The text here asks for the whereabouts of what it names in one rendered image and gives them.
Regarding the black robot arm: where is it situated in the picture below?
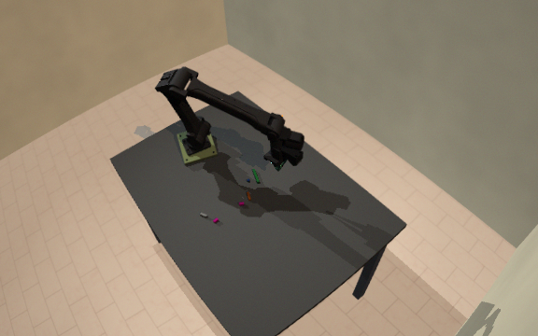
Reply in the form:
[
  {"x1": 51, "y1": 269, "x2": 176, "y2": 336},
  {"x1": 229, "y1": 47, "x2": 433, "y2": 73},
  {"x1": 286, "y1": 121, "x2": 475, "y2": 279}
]
[{"x1": 155, "y1": 66, "x2": 304, "y2": 166}]

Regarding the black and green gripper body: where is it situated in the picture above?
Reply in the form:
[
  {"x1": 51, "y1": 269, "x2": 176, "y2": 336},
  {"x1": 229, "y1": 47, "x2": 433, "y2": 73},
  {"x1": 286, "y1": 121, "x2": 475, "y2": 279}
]
[{"x1": 263, "y1": 144, "x2": 286, "y2": 167}]

